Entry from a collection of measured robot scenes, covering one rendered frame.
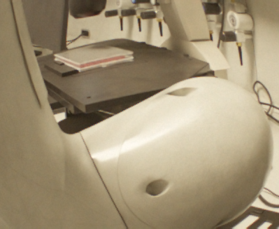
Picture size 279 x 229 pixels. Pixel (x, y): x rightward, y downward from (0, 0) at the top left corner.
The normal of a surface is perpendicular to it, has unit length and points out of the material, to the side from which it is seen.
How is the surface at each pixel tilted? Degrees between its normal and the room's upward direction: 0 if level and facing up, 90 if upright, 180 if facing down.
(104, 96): 0
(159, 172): 57
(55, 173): 76
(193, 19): 90
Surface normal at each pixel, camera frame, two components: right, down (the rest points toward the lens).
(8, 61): 0.79, -0.04
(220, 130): -0.01, -0.40
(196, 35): 0.46, 0.24
